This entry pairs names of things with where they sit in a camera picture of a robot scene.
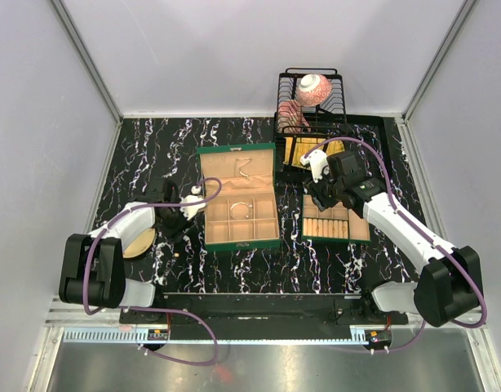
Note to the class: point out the yellow bamboo mat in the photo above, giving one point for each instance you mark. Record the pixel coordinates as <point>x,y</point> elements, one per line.
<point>296,148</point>

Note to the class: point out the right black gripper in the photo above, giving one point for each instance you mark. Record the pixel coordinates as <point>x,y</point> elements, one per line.
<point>314,189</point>

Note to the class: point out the pink patterned cup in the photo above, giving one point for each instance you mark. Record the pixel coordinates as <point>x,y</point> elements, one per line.
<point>290,118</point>

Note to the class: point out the black wire dish rack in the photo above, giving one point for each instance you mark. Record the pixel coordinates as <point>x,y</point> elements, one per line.
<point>326,120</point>

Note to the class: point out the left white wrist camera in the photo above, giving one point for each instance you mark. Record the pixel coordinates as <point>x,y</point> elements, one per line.
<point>193,203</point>

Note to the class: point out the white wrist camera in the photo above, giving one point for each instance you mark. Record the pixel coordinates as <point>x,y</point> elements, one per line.
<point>317,160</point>
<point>193,203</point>

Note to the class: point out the round wooden lid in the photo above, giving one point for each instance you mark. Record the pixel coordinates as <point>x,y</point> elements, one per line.
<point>141,244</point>

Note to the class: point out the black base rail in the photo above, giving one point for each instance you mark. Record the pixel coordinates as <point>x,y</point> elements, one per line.
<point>240,314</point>

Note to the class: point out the large green jewelry box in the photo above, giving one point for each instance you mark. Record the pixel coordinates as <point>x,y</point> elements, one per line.
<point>243,215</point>

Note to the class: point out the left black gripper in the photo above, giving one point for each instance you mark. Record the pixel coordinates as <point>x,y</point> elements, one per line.
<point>176,233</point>

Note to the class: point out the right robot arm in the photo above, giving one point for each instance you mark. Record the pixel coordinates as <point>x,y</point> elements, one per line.
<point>449,283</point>

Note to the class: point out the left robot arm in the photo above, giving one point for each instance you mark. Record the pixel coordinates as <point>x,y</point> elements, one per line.
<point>93,264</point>

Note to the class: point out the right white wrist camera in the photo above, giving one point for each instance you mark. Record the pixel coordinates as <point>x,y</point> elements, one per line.
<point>317,160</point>

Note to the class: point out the small green jewelry tray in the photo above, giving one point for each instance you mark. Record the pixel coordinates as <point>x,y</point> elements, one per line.
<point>337,224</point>

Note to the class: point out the red patterned bowl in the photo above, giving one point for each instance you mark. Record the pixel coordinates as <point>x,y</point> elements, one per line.
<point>313,90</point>

